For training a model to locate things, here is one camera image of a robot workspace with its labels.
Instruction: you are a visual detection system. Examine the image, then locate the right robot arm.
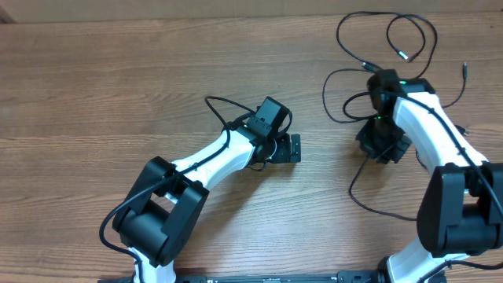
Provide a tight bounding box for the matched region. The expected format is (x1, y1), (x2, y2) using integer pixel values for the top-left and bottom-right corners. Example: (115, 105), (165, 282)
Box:
(356, 69), (502, 282)

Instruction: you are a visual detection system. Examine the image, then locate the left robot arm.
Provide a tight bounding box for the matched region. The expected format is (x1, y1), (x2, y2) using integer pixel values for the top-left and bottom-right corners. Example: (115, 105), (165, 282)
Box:
(101, 97), (301, 282)

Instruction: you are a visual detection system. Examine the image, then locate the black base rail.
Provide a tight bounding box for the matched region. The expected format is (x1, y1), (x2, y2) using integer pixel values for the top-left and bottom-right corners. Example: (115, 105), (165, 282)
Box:
(97, 269), (447, 283)

